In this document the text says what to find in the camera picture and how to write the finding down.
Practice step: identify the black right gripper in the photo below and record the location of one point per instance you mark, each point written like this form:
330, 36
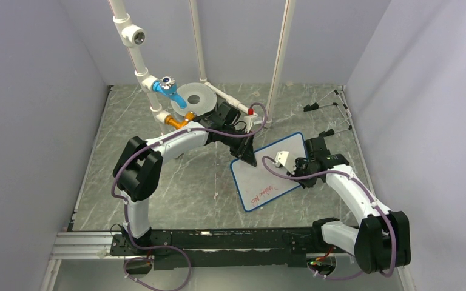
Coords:
298, 162

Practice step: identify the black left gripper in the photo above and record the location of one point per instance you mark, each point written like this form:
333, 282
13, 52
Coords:
246, 152

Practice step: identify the blue framed whiteboard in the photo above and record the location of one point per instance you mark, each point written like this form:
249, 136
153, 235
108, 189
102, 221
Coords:
255, 185

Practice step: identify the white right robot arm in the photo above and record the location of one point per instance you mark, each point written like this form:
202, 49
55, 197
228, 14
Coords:
380, 242

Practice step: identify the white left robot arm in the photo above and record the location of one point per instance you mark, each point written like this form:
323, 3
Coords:
138, 170

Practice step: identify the clear round plate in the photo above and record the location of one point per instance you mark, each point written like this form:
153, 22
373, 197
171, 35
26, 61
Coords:
199, 99

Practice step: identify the blue faucet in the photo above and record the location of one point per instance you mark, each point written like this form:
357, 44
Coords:
167, 86

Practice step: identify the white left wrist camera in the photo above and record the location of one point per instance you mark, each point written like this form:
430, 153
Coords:
252, 119

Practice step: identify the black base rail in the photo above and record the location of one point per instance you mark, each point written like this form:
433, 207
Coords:
169, 249

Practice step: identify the white PVC pipe frame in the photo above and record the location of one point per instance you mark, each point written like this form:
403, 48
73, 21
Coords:
132, 37

